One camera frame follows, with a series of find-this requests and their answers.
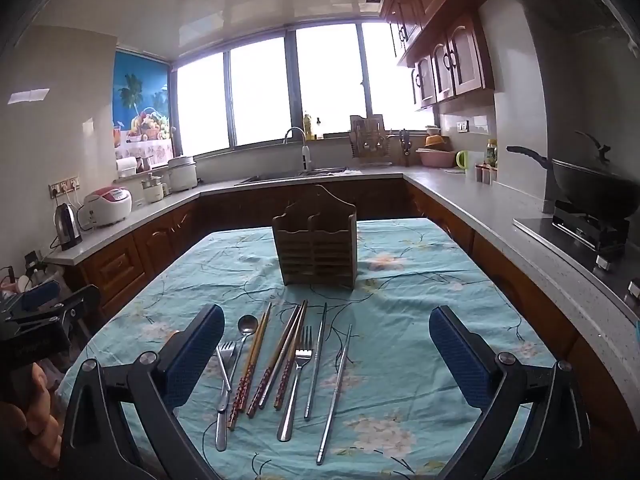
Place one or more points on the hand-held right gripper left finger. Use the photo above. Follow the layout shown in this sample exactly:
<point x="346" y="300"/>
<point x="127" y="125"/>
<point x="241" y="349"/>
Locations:
<point x="195" y="355"/>

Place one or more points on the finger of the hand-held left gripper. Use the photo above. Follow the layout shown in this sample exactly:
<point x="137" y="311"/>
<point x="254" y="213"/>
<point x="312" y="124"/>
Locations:
<point x="80" y="305"/>
<point x="42" y="294"/>

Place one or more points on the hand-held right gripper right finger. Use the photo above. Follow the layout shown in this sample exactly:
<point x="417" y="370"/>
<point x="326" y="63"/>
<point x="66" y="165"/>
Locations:
<point x="460" y="360"/>

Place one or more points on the light wooden chopstick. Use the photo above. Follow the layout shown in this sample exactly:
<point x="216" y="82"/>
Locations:
<point x="255" y="352"/>
<point x="250" y="367"/>

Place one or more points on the steel spoon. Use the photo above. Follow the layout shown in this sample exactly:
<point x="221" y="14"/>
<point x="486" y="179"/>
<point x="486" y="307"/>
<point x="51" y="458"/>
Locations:
<point x="246" y="325"/>

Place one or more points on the small steel fork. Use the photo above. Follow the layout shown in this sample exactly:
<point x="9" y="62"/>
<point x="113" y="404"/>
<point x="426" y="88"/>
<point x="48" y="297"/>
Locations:
<point x="222" y="435"/>

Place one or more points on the dark wooden chopstick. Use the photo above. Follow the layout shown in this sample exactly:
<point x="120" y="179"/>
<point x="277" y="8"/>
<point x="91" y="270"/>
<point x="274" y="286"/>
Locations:
<point x="291" y="355"/>

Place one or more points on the large steel fork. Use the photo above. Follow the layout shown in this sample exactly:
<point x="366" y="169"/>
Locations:
<point x="295" y="380"/>

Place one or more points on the steel chopstick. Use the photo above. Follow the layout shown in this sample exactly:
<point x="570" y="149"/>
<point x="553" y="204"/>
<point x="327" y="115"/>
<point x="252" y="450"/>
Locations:
<point x="335" y="395"/>
<point x="316" y="360"/>

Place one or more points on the wooden utensil holder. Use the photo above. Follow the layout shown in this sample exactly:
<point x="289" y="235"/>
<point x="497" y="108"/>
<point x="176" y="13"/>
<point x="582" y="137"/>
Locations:
<point x="315" y="250"/>

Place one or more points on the dish rack with utensils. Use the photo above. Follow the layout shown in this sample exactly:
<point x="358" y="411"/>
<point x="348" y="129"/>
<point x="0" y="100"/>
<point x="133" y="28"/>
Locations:
<point x="370" y="140"/>

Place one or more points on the person's left hand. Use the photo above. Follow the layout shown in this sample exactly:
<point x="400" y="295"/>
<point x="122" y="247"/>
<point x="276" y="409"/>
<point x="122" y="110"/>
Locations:
<point x="37" y="420"/>

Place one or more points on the steel electric kettle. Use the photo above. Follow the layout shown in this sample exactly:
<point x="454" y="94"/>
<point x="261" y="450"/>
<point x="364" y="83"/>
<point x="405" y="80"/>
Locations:
<point x="67" y="227"/>

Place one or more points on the teal floral tablecloth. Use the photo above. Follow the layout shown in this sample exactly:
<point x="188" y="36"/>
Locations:
<point x="400" y="310"/>

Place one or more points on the wooden base cabinets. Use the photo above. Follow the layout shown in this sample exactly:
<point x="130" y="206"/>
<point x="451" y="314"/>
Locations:
<point x="160" y="245"/>

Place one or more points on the white and red rice cooker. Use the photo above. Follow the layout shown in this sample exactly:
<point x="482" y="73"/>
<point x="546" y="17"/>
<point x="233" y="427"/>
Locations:
<point x="107" y="207"/>

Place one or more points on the small white electric pot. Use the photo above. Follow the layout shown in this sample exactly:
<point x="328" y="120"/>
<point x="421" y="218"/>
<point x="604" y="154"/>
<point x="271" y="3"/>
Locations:
<point x="152" y="190"/>

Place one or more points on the paper towel roll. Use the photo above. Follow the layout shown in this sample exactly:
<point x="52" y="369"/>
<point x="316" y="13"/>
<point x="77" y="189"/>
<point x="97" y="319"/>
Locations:
<point x="126" y="166"/>

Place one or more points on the gas stove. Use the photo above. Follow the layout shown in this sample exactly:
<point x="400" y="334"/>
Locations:
<point x="565" y="232"/>

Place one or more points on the large white cooker pot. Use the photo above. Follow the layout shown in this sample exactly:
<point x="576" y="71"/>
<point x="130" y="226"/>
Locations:
<point x="182" y="175"/>

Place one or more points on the steel kitchen sink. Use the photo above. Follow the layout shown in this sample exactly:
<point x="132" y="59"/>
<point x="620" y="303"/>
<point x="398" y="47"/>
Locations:
<point x="280" y="177"/>

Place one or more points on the pink plastic basin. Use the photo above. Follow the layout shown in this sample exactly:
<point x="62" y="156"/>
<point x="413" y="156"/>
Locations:
<point x="435" y="157"/>

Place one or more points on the green label sauce bottle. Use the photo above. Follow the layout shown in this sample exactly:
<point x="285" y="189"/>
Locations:
<point x="491" y="152"/>

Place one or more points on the black wok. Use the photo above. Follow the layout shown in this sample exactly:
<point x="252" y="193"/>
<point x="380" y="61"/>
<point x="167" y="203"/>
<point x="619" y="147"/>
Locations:
<point x="590" y="185"/>

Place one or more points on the orange bowl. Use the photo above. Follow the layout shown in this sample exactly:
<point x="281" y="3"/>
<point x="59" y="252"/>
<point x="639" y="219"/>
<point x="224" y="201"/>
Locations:
<point x="435" y="142"/>

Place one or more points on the fruit print roller blind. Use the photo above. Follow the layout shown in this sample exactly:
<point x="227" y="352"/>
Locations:
<point x="142" y="90"/>

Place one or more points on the chrome kitchen faucet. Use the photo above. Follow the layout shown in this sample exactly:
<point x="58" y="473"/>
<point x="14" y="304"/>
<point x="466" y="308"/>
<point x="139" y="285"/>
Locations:
<point x="305" y="157"/>

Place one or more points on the white bowl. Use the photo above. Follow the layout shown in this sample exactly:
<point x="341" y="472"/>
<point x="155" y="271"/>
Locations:
<point x="433" y="130"/>

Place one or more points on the yellow oil bottle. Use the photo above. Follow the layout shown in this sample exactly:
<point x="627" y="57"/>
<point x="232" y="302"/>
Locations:
<point x="307" y="127"/>

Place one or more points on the pump dispenser bottle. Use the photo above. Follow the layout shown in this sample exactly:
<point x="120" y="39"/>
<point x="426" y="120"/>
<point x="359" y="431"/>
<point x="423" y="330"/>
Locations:
<point x="318" y="130"/>

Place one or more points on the kitchen window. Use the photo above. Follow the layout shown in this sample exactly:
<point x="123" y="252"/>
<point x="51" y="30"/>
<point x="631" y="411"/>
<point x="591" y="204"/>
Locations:
<point x="260" y="95"/>

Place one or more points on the wooden upper cabinets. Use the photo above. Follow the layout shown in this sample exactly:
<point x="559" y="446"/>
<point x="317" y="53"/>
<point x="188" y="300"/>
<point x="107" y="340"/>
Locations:
<point x="460" y="60"/>

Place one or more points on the wall outlet with plugs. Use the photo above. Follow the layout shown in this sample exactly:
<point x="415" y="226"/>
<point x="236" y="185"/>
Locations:
<point x="62" y="187"/>

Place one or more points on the white wall outlet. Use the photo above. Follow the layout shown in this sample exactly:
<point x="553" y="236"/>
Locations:
<point x="462" y="126"/>

